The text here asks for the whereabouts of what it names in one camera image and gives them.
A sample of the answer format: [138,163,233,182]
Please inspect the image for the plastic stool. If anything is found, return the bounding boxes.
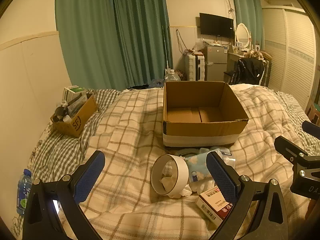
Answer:
[306,104,320,127]

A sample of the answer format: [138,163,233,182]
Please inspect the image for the clear water jug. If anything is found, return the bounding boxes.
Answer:
[164,69,181,82]

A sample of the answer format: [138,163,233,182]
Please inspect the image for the grey small fridge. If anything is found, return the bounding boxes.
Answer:
[205,45,228,82]

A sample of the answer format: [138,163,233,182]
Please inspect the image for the white round container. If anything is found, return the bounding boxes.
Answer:
[150,154,189,198]

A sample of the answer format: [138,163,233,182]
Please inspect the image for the dressing table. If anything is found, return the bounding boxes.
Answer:
[227,52,247,78]

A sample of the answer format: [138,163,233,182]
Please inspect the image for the wide green curtain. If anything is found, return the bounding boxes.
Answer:
[108,0,174,90]
[55,0,116,90]

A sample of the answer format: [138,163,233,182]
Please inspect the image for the crumpled white tissue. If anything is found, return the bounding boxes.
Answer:
[180,176,218,196]

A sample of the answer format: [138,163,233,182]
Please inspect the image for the large cardboard box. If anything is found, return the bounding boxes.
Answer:
[162,81,250,147]

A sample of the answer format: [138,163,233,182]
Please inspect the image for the white suitcase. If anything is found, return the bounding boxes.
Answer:
[184,54,205,82]

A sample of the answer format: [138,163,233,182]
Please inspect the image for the white slatted wardrobe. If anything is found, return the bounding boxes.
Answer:
[261,5,318,110]

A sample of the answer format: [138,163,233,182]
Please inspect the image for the black round bottle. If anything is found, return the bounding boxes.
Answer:
[54,106,69,122]

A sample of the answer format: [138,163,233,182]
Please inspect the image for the blue floral packet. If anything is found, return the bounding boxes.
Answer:
[186,152,213,183]

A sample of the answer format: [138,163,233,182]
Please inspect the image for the narrow green curtain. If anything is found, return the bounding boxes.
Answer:
[230,0,265,52]

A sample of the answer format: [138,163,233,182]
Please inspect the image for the small printed cardboard box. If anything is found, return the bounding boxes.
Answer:
[50,94,98,138]

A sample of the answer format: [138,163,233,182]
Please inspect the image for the hanging wall cables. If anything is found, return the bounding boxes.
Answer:
[176,29,186,55]

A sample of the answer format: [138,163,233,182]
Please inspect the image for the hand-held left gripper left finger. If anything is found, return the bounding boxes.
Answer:
[22,150,105,240]

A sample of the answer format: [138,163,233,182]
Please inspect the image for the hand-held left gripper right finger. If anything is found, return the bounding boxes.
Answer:
[206,151,289,240]

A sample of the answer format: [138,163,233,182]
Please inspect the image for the black wall television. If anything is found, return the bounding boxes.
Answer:
[199,12,234,38]

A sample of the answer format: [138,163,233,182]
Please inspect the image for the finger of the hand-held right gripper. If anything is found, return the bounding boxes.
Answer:
[302,120,320,139]
[274,136,309,167]

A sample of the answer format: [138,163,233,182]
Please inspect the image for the black jacket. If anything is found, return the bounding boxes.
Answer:
[231,58,265,85]

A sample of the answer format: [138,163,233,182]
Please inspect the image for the brown furry garment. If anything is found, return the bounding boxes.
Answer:
[244,50,266,60]

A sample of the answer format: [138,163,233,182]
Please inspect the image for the white duvet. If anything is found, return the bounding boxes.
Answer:
[230,83,262,91]

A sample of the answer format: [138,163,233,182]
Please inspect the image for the white oval mirror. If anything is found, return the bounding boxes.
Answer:
[235,23,251,49]

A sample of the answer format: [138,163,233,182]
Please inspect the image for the blue water bottle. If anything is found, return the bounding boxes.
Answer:
[16,169,33,215]

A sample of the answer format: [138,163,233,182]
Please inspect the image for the beige plaid blanket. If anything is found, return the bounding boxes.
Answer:
[60,85,316,240]

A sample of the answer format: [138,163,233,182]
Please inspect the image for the white and green box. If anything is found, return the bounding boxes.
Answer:
[62,86,88,102]

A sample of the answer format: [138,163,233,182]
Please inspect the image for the red and white box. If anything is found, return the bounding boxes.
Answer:
[196,186,234,222]

